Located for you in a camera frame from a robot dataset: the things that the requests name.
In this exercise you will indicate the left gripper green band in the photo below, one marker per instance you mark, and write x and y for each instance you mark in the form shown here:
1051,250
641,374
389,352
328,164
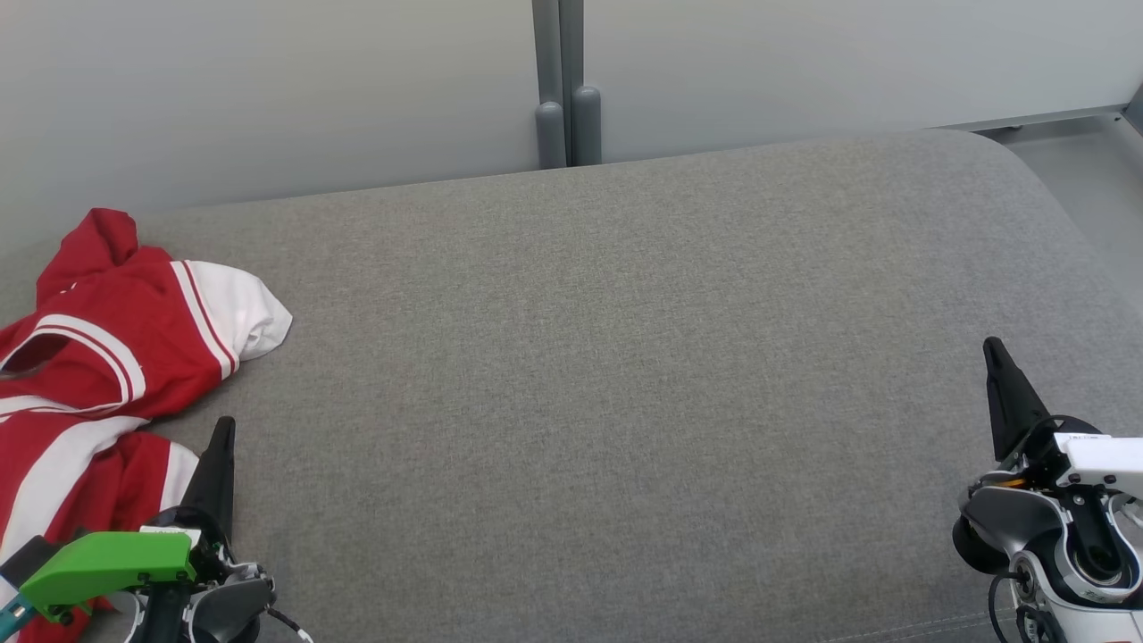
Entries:
116,563

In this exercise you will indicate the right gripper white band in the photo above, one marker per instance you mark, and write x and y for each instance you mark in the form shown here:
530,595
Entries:
1103,460

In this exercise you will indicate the red shorts with white trim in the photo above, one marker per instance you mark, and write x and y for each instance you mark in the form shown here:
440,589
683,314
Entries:
98,482

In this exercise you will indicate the red Bulls jersey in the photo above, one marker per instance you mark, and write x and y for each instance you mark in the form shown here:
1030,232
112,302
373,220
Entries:
107,295

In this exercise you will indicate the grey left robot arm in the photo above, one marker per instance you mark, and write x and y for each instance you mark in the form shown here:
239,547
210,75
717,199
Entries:
232,607

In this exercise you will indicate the grey fabric sofa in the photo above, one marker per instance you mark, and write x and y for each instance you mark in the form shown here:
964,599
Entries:
625,402

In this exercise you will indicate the grey metal partition base rail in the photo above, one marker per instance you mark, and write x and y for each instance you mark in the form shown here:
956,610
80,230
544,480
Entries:
1054,116

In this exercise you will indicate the grey metal partition post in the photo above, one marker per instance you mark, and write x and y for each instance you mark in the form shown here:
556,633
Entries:
551,134
587,125

